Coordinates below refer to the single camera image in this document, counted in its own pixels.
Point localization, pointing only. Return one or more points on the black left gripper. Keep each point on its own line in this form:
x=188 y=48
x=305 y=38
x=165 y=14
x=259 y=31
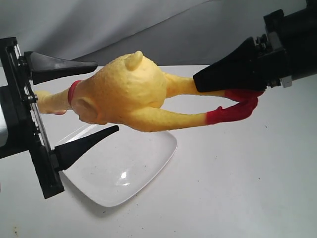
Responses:
x=22 y=126

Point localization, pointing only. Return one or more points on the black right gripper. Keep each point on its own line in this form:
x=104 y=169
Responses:
x=255 y=65

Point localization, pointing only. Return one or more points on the yellow rubber chicken toy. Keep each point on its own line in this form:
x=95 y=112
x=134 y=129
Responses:
x=131 y=90

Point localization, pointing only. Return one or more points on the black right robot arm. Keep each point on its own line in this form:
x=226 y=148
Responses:
x=299 y=36

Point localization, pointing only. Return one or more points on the white backdrop cloth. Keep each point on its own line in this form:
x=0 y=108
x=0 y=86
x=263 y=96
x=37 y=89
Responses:
x=171 y=32

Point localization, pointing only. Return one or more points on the white square plate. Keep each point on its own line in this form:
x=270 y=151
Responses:
x=118 y=167

